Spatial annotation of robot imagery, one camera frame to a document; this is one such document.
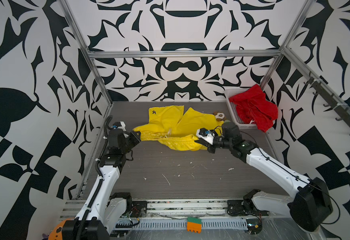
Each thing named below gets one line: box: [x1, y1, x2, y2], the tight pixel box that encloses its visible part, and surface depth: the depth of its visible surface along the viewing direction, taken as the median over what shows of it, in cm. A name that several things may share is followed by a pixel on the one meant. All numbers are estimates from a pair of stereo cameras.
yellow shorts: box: [132, 105, 224, 151], surface depth 107 cm
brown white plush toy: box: [213, 111, 226, 122], surface depth 110 cm
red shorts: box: [229, 84, 279, 133], surface depth 106 cm
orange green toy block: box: [186, 217, 202, 234], surface depth 71 cm
